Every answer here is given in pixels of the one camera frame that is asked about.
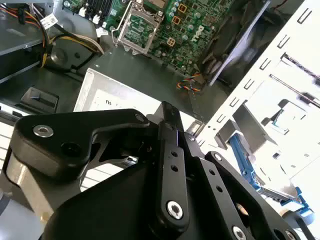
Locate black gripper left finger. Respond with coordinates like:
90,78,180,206
4,101,190,232

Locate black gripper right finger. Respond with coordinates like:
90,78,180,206
184,131,309,240

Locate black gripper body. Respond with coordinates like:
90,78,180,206
42,159,219,240

